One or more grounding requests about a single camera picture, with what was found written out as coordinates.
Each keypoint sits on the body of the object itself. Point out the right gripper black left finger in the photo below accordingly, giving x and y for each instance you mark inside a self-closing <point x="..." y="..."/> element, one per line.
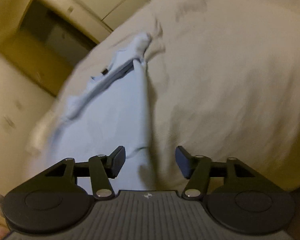
<point x="62" y="195"/>

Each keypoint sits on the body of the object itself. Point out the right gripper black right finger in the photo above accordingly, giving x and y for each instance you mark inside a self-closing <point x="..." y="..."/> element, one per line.
<point x="234" y="195"/>

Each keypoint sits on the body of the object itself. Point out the light blue sweater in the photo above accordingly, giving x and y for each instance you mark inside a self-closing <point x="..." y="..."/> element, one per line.
<point x="112" y="111"/>

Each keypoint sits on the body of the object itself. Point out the beige bed cover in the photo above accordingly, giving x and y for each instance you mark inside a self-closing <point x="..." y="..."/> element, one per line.
<point x="223" y="79"/>

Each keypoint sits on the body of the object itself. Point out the wooden door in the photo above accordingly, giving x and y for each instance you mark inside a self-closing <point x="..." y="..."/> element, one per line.
<point x="46" y="47"/>

